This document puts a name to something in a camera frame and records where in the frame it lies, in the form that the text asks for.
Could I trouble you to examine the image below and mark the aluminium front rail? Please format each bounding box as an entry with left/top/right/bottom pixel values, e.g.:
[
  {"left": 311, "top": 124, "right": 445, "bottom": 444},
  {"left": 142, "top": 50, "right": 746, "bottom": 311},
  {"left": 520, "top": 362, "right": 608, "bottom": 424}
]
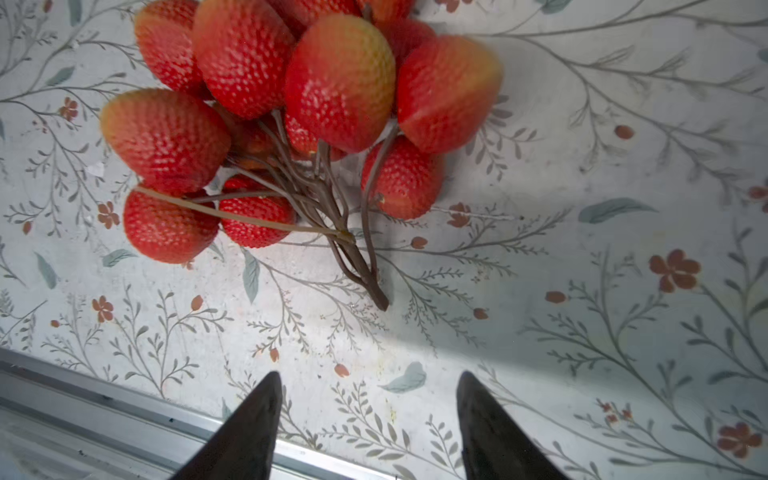
[{"left": 1, "top": 350, "right": 387, "bottom": 479}]

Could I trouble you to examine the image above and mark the red fake lychee bunch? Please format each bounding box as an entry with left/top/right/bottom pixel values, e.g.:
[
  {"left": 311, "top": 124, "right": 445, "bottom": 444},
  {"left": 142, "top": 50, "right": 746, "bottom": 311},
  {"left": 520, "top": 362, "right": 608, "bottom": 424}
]
[{"left": 100, "top": 1, "right": 504, "bottom": 310}]

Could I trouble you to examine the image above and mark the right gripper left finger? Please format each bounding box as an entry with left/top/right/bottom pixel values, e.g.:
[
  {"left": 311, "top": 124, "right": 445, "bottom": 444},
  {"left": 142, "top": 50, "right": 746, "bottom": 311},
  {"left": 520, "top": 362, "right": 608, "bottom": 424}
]
[{"left": 172, "top": 371, "right": 283, "bottom": 480}]

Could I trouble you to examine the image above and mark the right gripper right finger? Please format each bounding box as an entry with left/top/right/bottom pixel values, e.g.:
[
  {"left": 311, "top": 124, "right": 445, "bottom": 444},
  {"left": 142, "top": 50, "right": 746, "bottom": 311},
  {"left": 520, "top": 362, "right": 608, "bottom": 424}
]
[{"left": 456, "top": 371, "right": 567, "bottom": 480}]

